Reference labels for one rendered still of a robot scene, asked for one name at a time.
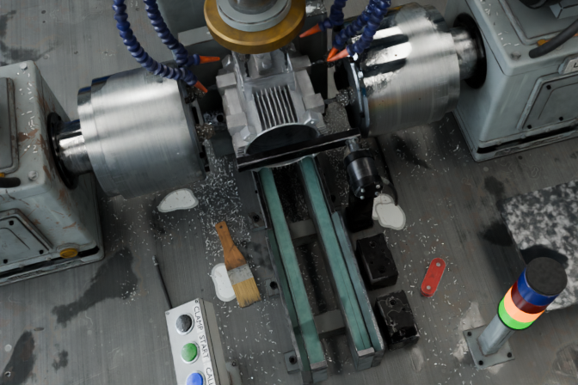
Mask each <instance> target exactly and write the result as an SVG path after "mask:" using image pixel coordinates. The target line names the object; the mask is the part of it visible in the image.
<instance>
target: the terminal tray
mask: <svg viewBox="0 0 578 385"><path fill-rule="evenodd" d="M231 53H232V57H233V59H234V64H235V67H236V71H237V76H238V80H239V82H240V86H241V90H242V92H243V98H244V101H247V103H248V102H249V101H251V100H253V99H252V95H253V96H254V98H256V93H257V94H258V96H260V95H261V91H262V94H263V95H264V94H266V93H265V89H266V90H267V93H269V92H270V90H269V89H270V88H271V91H272V92H274V87H275V89H276V91H279V86H280V90H283V86H284V87H285V90H288V88H287V86H289V89H290V90H292V91H295V89H296V81H295V76H294V70H293V67H292V63H291V60H290V58H289V54H288V53H287V62H288V69H287V70H286V69H285V68H284V67H285V59H284V57H285V55H284V53H283V52H281V51H280V50H279V49H277V50H275V51H272V52H266V53H261V54H250V60H249V62H247V64H248V69H249V76H250V78H249V79H247V78H246V76H247V73H246V72H245V70H246V68H245V67H244V63H242V62H241V61H239V59H238V56H237V52H233V51H231Z"/></svg>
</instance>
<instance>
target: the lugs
mask: <svg viewBox="0 0 578 385"><path fill-rule="evenodd" d="M295 52H296V49H295V46H294V44H293V43H292V47H291V49H290V50H289V52H288V54H289V56H290V57H291V55H293V53H295ZM222 65H223V68H224V69H225V70H229V71H231V70H232V69H233V68H234V67H235V64H234V59H233V57H232V55H230V54H228V55H227V56H226V57H225V58H224V59H223V60H222ZM302 117H303V120H304V123H305V124H306V125H310V126H314V125H315V124H317V123H318V122H319V118H318V115H317V113H316V112H313V111H311V110H308V111H306V112H305V113H304V114H303V115H302ZM240 133H241V137H242V140H243V141H246V142H251V141H252V140H253V139H254V138H256V137H257V133H256V130H255V127H254V126H251V125H246V126H245V127H244V128H243V129H242V130H241V131H240Z"/></svg>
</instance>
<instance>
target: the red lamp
mask: <svg viewBox="0 0 578 385"><path fill-rule="evenodd" d="M518 279H519V278H518ZM518 279H517V280H516V281H515V283H514V284H513V286H512V289H511V299H512V301H513V304H514V305H515V306H516V308H517V309H519V310H520V311H522V312H524V313H526V314H530V315H535V314H539V313H541V312H543V311H544V310H545V309H546V308H547V307H548V306H549V305H550V304H547V305H544V306H537V305H533V304H531V303H529V302H527V301H526V300H525V299H524V298H523V297H522V296H521V294H520V293H519V290H518V285H517V283H518Z"/></svg>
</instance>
